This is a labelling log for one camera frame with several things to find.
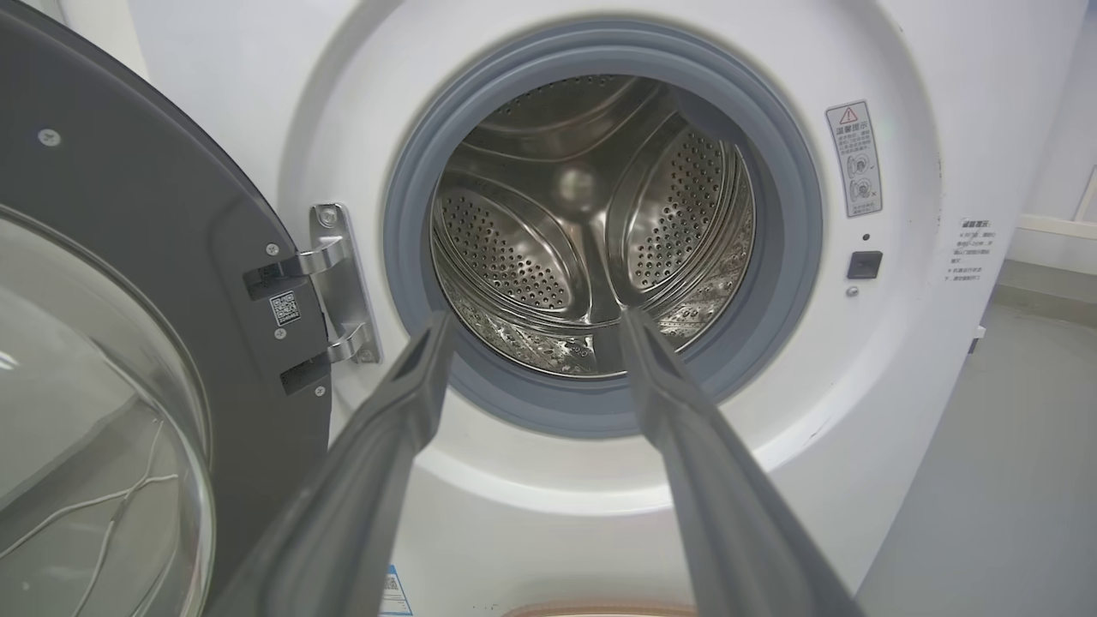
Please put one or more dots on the QR code door sticker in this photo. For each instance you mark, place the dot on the QR code door sticker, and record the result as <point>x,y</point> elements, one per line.
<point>285,308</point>

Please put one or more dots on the silver metal door hinge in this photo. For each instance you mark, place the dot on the silver metal door hinge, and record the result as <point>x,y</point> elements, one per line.
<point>338,257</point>

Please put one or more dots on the grey warning label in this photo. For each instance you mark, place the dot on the grey warning label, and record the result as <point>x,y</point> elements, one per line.
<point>854,158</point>

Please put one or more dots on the dark grey glass washer door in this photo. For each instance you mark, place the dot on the dark grey glass washer door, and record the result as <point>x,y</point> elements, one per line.
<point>128,188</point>

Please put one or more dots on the stainless steel drum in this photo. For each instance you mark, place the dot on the stainless steel drum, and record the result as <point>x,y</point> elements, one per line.
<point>531,248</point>

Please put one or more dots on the grey rubber door seal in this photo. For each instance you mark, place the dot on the grey rubber door seal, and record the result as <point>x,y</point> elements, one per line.
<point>780,248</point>

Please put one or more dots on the white text sticker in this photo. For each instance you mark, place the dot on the white text sticker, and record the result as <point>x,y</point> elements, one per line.
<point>973,253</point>

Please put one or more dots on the white wall skirting board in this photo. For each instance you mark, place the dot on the white wall skirting board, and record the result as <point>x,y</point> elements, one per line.
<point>1054,240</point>

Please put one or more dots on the black door latch socket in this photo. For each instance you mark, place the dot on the black door latch socket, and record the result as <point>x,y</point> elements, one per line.
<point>865,265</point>

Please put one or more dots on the blue energy label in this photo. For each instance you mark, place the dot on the blue energy label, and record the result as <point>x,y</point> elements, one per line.
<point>394,596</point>

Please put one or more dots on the white front-load washing machine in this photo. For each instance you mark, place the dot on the white front-load washing machine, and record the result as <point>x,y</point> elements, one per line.
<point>900,360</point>

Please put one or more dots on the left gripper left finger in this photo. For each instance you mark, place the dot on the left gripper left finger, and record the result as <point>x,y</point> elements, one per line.
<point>343,514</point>

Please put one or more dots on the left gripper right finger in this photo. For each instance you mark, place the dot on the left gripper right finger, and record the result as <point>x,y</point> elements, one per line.
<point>737,531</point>

